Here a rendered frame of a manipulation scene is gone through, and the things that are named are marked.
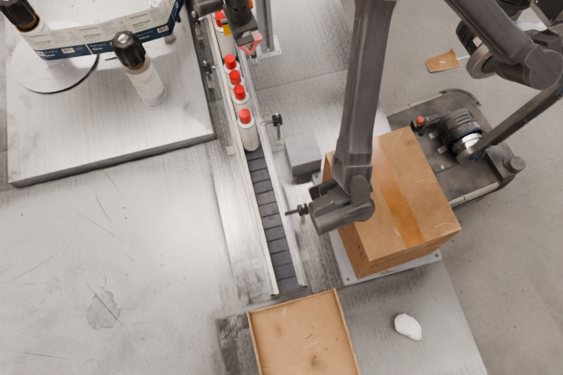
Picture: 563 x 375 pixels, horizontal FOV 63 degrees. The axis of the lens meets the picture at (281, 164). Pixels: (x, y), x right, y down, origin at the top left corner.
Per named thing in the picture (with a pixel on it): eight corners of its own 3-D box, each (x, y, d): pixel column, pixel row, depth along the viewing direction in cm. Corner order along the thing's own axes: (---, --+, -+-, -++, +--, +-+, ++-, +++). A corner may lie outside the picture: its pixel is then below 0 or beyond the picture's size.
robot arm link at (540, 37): (568, 33, 87) (546, 29, 92) (522, 52, 86) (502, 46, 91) (567, 79, 91) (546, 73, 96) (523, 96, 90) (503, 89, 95)
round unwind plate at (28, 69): (12, 33, 170) (10, 31, 169) (94, 14, 172) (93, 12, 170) (13, 103, 158) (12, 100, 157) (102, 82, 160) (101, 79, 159)
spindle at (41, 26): (41, 48, 165) (-8, -12, 139) (65, 42, 166) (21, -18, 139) (42, 68, 162) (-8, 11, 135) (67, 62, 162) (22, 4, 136)
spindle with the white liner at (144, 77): (139, 86, 158) (105, 29, 131) (164, 80, 159) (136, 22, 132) (142, 108, 155) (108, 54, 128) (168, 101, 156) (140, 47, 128)
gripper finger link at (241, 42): (241, 64, 122) (236, 42, 113) (232, 44, 125) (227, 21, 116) (265, 56, 123) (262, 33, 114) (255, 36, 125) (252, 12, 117)
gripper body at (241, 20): (235, 39, 115) (230, 19, 108) (222, 10, 119) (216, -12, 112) (259, 30, 116) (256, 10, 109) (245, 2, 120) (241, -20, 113)
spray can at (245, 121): (241, 139, 149) (233, 107, 130) (257, 135, 149) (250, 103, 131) (245, 153, 147) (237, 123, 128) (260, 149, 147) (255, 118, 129)
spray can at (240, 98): (237, 117, 152) (228, 83, 133) (252, 113, 153) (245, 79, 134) (240, 130, 150) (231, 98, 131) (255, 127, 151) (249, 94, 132)
